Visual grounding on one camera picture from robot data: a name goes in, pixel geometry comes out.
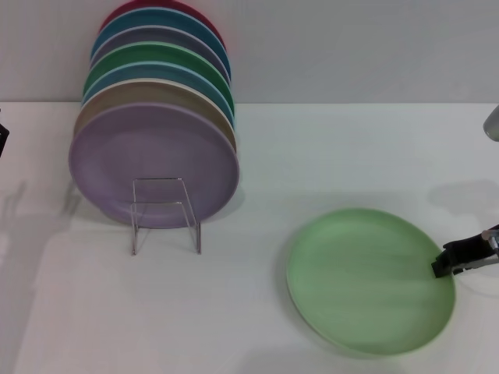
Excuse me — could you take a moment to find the light green plate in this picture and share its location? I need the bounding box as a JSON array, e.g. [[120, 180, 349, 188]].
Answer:
[[285, 207, 457, 358]]

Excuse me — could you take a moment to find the lavender plate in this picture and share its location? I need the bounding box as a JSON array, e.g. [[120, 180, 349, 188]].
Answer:
[[69, 102, 241, 230]]

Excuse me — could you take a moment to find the beige plate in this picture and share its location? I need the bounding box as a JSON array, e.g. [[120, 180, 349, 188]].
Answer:
[[73, 77, 238, 153]]

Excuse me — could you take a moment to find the light blue plate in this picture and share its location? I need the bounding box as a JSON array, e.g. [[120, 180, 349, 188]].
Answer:
[[80, 60, 236, 129]]

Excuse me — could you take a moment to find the dark green plate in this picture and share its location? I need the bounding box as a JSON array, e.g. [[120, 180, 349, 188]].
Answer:
[[82, 41, 236, 114]]

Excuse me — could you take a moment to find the clear plate rack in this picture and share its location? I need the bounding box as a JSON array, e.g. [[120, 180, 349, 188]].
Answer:
[[130, 177, 203, 256]]

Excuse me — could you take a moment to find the teal blue plate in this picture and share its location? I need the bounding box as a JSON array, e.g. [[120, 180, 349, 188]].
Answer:
[[91, 6, 233, 81]]

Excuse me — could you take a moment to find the red plate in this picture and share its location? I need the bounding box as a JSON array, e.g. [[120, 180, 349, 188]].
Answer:
[[97, 0, 227, 50]]

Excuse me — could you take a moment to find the grey purple plate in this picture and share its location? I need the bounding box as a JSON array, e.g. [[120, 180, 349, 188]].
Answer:
[[90, 25, 231, 83]]

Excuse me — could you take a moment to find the right gripper cable connector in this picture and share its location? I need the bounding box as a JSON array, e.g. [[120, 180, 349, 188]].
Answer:
[[482, 228, 499, 250]]

